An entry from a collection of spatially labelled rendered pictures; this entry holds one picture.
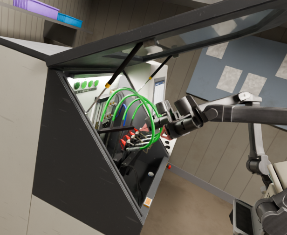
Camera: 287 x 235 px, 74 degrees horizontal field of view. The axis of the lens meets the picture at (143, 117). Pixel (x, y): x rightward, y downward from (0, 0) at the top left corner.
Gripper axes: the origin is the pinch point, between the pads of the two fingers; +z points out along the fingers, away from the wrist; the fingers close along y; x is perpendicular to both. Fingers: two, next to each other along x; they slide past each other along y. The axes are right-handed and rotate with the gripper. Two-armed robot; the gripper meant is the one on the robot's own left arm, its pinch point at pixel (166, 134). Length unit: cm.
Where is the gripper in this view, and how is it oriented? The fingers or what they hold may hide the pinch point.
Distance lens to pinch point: 85.2
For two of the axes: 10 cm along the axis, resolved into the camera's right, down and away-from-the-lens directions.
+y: -8.0, 1.9, -5.7
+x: 3.4, 9.3, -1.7
